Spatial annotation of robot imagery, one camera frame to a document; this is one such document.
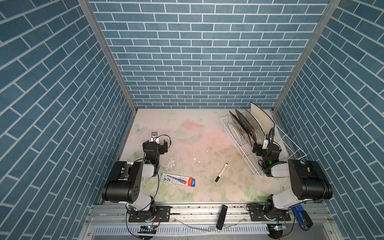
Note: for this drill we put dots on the white square plate black rim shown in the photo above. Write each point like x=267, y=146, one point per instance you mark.
x=265, y=121

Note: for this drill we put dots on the dark plate orange rim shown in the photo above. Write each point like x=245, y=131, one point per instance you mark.
x=247, y=125

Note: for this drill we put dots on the black remote control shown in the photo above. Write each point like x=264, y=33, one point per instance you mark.
x=222, y=217

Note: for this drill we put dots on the blue black tool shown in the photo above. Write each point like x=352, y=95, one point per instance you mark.
x=303, y=218

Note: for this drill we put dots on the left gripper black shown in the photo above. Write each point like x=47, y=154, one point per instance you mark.
x=152, y=147

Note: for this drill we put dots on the black white marker pen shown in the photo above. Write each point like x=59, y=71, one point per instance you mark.
x=221, y=172

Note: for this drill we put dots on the white wire dish rack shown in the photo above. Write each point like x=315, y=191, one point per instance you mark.
x=289, y=149

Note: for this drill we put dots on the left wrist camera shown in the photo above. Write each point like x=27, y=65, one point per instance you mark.
x=154, y=137

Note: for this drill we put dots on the dark patterned plate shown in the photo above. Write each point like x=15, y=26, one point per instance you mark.
x=236, y=123

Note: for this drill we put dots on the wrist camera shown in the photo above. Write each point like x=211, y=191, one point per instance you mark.
x=265, y=144
x=154, y=137

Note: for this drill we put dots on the white slotted cable duct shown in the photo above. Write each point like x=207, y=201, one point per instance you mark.
x=182, y=230

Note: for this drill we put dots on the aluminium rail frame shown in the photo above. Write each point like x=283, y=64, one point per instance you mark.
x=324, y=226

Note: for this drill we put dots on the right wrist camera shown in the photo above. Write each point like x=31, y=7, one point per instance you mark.
x=265, y=144

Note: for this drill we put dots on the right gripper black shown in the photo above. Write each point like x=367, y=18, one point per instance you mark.
x=259, y=148

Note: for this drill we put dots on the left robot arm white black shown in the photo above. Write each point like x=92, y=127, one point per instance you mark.
x=123, y=184

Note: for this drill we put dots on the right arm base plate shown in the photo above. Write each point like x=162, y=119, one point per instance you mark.
x=259, y=213

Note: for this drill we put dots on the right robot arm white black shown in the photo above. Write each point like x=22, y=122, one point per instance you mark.
x=308, y=183

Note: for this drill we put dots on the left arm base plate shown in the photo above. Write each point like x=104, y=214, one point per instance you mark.
x=154, y=214

